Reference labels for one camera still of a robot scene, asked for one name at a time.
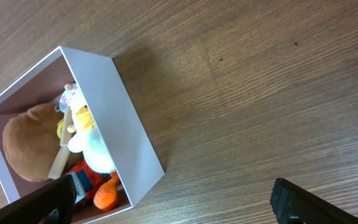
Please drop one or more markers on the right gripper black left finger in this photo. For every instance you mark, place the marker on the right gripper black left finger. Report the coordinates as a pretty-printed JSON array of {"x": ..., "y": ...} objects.
[{"x": 52, "y": 203}]

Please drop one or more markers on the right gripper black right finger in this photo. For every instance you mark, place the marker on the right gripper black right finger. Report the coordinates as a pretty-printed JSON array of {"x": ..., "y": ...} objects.
[{"x": 293, "y": 204}]

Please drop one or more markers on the red toy fire truck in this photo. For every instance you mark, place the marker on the red toy fire truck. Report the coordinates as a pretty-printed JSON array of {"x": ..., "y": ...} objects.
[{"x": 86, "y": 182}]

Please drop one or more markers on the brown plush toy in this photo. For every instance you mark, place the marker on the brown plush toy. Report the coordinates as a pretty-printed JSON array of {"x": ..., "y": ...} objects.
[{"x": 31, "y": 143}]

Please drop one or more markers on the white plush duck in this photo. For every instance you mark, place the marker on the white plush duck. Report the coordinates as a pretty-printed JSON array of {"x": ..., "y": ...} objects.
[{"x": 88, "y": 141}]

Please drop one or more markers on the yellow cat rattle drum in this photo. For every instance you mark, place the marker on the yellow cat rattle drum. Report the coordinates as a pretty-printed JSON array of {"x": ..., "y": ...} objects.
[{"x": 59, "y": 128}]

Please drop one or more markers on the white wooden rattle drum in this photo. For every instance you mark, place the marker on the white wooden rattle drum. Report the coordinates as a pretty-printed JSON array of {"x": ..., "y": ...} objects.
[{"x": 62, "y": 156}]

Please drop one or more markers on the pink white open box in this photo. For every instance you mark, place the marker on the pink white open box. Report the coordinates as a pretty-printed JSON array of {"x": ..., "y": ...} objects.
[{"x": 116, "y": 119}]

